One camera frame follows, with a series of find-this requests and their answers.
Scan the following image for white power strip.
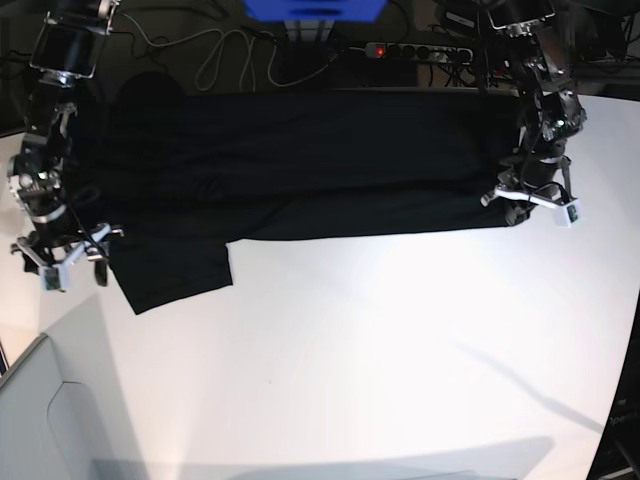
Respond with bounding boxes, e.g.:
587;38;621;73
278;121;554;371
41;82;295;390
364;42;474;66

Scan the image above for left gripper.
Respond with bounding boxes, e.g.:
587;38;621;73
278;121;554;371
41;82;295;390
480;155;578;227

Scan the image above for black T-shirt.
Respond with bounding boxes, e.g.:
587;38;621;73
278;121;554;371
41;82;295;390
63;91;520;313

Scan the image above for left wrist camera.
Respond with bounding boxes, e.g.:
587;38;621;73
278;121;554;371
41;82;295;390
552;199;583;228

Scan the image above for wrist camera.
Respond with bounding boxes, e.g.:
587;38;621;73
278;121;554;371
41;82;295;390
38;264;69;292
552;199;583;228

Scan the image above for black round stool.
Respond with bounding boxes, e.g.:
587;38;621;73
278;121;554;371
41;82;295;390
116;71;185;103

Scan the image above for blue box overhead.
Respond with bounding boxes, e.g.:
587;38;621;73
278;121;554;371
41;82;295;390
243;0;387;22

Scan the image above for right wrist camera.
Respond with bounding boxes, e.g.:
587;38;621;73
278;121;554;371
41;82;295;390
38;264;69;292

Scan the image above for grey cable loops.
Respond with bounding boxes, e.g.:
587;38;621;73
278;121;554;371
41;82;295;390
193;27;341;93

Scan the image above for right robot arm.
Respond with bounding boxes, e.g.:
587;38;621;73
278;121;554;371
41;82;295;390
7;1;123;292

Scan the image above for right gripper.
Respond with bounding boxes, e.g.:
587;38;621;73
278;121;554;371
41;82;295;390
10;223;124;292

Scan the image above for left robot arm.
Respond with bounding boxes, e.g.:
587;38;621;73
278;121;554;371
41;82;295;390
440;1;586;228

